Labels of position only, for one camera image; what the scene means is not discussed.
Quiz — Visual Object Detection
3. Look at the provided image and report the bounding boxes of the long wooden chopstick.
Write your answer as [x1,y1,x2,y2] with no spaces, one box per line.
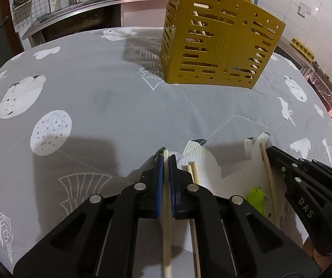
[259,142,281,229]

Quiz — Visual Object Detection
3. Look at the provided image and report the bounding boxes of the green plastic utensil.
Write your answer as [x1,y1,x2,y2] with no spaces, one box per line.
[246,187,266,217]

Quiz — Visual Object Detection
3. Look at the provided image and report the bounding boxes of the steel kitchen sink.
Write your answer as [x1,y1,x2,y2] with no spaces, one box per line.
[22,0,121,47]

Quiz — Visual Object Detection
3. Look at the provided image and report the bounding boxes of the kitchen counter cabinets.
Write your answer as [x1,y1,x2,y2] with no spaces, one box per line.
[120,0,168,28]

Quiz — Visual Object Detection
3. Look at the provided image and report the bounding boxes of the grey patterned tablecloth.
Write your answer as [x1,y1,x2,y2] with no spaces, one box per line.
[0,28,332,272]

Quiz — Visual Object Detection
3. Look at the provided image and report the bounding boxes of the yellow egg tray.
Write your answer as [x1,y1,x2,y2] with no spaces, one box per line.
[290,38,315,62]

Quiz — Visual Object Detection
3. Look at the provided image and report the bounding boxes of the yellow perforated utensil holder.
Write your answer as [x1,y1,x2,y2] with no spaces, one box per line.
[160,0,285,88]

